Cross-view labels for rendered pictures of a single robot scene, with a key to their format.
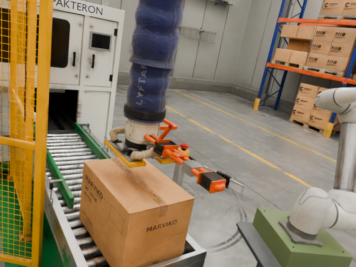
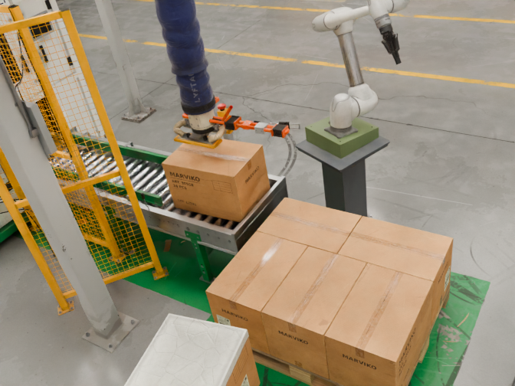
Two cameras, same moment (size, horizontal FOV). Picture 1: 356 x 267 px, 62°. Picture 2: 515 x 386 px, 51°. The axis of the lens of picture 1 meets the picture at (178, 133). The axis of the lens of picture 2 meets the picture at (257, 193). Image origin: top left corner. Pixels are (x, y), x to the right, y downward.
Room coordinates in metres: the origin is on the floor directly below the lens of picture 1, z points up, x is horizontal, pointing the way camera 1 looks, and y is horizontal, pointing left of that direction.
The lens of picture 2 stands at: (-1.67, 0.80, 2.89)
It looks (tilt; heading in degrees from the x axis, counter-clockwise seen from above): 36 degrees down; 345
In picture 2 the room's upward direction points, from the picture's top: 11 degrees counter-clockwise
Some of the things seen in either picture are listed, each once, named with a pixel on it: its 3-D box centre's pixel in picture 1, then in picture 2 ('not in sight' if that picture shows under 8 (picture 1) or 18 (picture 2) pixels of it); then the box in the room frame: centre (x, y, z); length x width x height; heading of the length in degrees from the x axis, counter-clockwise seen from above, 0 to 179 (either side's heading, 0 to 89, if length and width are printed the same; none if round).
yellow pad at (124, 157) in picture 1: (124, 149); (197, 138); (1.48, 0.27, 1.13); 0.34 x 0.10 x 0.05; 38
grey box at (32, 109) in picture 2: not in sight; (33, 126); (1.31, 1.17, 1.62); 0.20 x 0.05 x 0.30; 37
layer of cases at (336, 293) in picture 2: not in sight; (332, 286); (0.53, -0.17, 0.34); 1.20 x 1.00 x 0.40; 37
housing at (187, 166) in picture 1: (192, 168); (261, 128); (1.17, -0.09, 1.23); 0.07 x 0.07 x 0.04; 38
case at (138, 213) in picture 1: (131, 208); (217, 177); (1.53, 0.19, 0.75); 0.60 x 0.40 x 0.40; 40
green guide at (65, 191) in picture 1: (42, 156); (84, 182); (2.32, 1.12, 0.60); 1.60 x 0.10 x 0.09; 37
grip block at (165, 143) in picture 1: (166, 148); (233, 122); (1.34, 0.04, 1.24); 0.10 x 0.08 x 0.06; 128
